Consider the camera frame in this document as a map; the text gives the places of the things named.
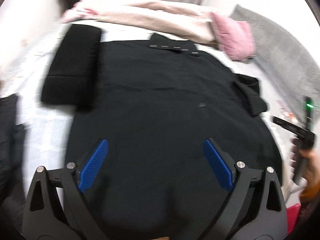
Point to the pink velvet pillow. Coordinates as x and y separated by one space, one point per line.
234 38

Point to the red bag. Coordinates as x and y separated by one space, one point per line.
292 215

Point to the grey quilted headboard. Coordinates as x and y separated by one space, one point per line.
286 63

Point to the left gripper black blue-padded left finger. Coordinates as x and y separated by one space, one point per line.
56 208

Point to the large black coat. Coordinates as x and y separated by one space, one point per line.
159 101

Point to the beige duvet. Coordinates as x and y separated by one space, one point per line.
185 20

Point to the folded black garment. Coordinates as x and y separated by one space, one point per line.
72 78

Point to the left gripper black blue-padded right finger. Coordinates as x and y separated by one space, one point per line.
254 207

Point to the person's right hand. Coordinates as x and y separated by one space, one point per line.
310 174

